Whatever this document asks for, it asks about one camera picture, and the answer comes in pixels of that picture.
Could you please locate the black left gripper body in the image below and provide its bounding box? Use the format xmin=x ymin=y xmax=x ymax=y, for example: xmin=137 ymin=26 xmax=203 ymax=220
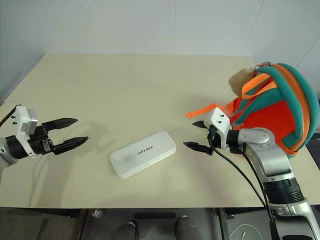
xmin=26 ymin=124 xmax=55 ymax=156

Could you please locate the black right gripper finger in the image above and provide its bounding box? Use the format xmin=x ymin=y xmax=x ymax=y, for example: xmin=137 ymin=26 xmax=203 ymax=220
xmin=191 ymin=120 xmax=209 ymax=130
xmin=183 ymin=141 xmax=214 ymax=156

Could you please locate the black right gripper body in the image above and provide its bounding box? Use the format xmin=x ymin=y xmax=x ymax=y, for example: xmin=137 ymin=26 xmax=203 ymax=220
xmin=206 ymin=124 xmax=220 ymax=153

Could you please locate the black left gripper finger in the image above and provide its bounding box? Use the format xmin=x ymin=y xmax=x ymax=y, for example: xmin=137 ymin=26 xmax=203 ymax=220
xmin=51 ymin=136 xmax=90 ymax=155
xmin=41 ymin=117 xmax=78 ymax=131

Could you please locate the white rectangular case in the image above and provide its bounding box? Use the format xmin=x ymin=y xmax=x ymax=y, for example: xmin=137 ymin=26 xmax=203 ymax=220
xmin=109 ymin=129 xmax=177 ymax=180

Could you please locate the teal and orange backpack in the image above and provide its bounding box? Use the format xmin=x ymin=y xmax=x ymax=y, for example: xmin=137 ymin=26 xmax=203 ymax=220
xmin=185 ymin=61 xmax=319 ymax=157

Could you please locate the beige plush lump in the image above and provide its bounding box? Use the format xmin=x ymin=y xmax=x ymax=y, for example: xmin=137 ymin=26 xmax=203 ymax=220
xmin=228 ymin=67 xmax=256 ymax=98

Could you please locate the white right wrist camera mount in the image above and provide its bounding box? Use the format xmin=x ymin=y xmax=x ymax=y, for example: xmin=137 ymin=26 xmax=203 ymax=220
xmin=203 ymin=106 xmax=231 ymax=152

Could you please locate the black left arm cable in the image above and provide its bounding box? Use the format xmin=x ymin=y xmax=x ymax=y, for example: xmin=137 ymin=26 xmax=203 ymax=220
xmin=0 ymin=104 xmax=20 ymax=126

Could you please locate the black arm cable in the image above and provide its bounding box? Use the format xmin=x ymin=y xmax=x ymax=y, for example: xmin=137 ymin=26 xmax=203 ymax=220
xmin=208 ymin=129 xmax=277 ymax=240
xmin=0 ymin=104 xmax=20 ymax=126

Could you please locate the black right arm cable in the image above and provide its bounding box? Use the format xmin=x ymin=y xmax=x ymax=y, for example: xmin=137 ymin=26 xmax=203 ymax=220
xmin=208 ymin=129 xmax=277 ymax=240

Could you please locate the white floor cable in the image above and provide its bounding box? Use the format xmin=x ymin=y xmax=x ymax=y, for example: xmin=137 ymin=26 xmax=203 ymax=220
xmin=228 ymin=216 xmax=260 ymax=240

